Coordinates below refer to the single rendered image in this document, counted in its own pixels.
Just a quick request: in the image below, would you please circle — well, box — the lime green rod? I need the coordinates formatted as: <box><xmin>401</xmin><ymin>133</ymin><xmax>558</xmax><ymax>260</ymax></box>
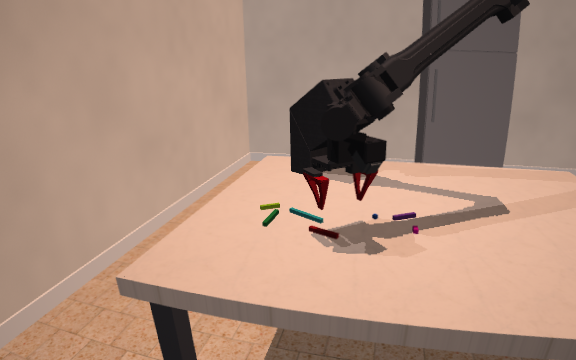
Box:
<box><xmin>260</xmin><ymin>203</ymin><xmax>280</xmax><ymax>210</ymax></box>

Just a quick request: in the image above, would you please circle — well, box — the dark purple rod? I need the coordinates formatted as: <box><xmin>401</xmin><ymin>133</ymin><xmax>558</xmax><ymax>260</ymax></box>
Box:
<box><xmin>392</xmin><ymin>212</ymin><xmax>416</xmax><ymax>221</ymax></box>

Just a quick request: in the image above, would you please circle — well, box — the turquoise rod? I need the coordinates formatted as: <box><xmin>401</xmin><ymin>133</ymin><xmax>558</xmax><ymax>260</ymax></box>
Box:
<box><xmin>289</xmin><ymin>207</ymin><xmax>323</xmax><ymax>224</ymax></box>

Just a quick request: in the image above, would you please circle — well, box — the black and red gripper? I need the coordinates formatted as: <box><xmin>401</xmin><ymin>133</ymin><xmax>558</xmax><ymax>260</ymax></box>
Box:
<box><xmin>303</xmin><ymin>138</ymin><xmax>378</xmax><ymax>210</ymax></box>

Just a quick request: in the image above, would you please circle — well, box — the dark green flat bar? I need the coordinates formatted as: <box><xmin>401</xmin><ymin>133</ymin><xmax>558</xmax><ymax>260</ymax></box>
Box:
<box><xmin>262</xmin><ymin>209</ymin><xmax>279</xmax><ymax>227</ymax></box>

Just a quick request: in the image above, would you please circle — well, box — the dark red rod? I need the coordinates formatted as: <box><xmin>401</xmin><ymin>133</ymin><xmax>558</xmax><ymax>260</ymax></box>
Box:
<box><xmin>309</xmin><ymin>225</ymin><xmax>339</xmax><ymax>239</ymax></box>

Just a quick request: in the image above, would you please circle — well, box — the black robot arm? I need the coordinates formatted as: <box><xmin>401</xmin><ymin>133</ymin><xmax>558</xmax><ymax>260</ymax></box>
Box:
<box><xmin>321</xmin><ymin>0</ymin><xmax>530</xmax><ymax>174</ymax></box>

